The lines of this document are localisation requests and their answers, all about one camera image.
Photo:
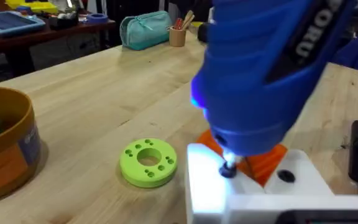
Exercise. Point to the white orange left gripper left finger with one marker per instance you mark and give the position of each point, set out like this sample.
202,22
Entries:
205,183

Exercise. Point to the white orange left gripper right finger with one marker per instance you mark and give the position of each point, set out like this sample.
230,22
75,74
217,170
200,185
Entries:
303,174

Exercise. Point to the blue electric screwdriver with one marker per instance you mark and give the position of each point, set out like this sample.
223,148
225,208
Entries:
259,77

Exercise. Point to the green disc with holes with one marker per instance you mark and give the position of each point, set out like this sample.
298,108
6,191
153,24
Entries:
148,163

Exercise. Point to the small tan cup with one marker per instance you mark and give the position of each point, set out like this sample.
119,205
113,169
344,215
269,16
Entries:
177,37

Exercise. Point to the wooden sticks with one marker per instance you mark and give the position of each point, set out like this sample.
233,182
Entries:
187,19

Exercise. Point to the teal zip pouch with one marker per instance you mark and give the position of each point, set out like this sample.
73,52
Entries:
145,29

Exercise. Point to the blue tape roll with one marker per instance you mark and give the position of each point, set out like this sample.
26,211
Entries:
97,18

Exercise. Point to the orange tub with toys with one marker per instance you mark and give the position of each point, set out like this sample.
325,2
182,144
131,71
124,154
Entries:
5,149

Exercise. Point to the black box of small parts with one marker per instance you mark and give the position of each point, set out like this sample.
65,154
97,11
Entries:
62,21

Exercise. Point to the dark brown wooden desk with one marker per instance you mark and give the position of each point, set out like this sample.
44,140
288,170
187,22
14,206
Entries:
42,35

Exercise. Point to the yellow box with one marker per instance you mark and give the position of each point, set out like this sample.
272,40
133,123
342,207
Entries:
37,6

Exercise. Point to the blue flat tray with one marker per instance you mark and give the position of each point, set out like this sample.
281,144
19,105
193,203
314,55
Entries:
9,22

